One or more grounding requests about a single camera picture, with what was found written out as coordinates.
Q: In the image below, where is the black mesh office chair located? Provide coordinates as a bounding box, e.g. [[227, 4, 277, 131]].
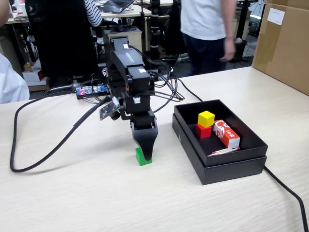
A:
[[24, 0, 107, 91]]

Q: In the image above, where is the person in striped shirt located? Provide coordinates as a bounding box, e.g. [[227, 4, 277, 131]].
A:
[[84, 0, 103, 28]]

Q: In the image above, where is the beige drawer cabinet with lock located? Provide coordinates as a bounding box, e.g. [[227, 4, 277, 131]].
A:
[[102, 26, 143, 64]]

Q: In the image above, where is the seated person white shirt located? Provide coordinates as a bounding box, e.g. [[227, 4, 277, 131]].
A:
[[0, 52, 30, 105]]

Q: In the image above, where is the open black laptop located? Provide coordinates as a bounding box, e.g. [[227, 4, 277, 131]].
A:
[[99, 0, 135, 14]]

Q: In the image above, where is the black fabric office chair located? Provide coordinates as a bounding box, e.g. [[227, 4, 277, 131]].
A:
[[165, 0, 184, 57]]

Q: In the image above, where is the large brown cardboard box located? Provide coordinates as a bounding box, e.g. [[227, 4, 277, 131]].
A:
[[251, 0, 309, 96]]

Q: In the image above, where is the red wooden cube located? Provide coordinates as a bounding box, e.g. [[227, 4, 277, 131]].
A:
[[195, 123, 213, 139]]

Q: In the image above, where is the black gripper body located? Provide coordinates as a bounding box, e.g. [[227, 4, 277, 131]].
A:
[[120, 95, 158, 131]]

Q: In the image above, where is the standing person white t-shirt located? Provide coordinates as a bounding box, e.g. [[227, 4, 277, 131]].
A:
[[180, 0, 233, 76]]

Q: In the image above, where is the black trash bin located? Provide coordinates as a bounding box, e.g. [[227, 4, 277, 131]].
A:
[[232, 38, 248, 62]]

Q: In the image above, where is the green wooden cube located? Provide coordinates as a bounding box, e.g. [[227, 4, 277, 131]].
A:
[[135, 147, 153, 167]]

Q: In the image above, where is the standing person hand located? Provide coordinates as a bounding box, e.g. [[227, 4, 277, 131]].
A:
[[219, 37, 237, 62]]

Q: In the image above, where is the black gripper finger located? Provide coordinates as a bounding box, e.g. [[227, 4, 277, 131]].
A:
[[131, 127, 159, 161]]

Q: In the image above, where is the black cardboard box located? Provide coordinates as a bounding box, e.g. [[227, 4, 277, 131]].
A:
[[174, 99, 269, 168]]

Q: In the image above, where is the black open box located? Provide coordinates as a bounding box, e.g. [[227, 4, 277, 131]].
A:
[[172, 113, 268, 186]]

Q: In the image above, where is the orange white matchbox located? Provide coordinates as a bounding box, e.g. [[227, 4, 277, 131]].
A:
[[212, 119, 241, 149]]

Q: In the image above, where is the controller board with red light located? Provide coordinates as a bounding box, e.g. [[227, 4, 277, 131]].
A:
[[75, 85, 107, 100]]

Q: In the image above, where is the standing person forearm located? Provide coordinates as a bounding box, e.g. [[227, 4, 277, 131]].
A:
[[221, 0, 239, 41]]

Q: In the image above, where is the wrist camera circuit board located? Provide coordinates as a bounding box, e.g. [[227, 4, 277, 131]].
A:
[[99, 101, 121, 122]]

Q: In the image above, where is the yellow wooden cube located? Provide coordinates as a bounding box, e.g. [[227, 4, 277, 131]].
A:
[[197, 110, 216, 129]]

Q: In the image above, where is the thick black table cable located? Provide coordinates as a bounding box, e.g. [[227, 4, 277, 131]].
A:
[[177, 78, 309, 232]]

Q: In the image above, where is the white red carton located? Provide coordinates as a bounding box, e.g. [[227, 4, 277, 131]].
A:
[[22, 68, 48, 86]]

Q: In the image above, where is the wooden matchstick red head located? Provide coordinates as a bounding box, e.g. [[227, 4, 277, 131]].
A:
[[207, 149, 236, 158], [211, 146, 241, 154]]

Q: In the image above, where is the black cylindrical pole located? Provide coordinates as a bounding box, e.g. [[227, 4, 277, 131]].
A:
[[149, 0, 162, 60]]

